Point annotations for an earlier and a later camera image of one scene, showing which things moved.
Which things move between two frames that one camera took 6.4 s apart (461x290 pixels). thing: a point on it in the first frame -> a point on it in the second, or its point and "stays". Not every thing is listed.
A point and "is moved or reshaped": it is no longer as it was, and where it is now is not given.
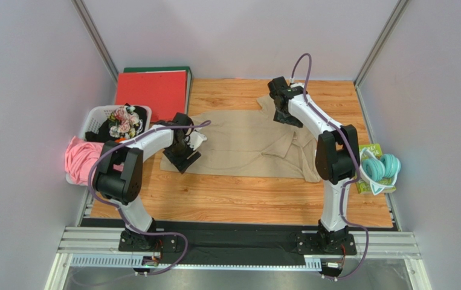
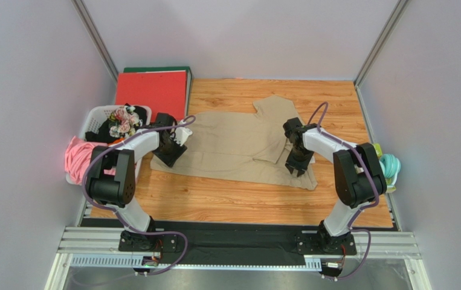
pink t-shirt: [80, 157] stays
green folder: [168, 69] stays
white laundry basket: [93, 115] stays
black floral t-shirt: [124, 122] stays
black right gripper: [283, 116] -> [296, 159]
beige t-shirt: [253, 144] is moved or reshaped
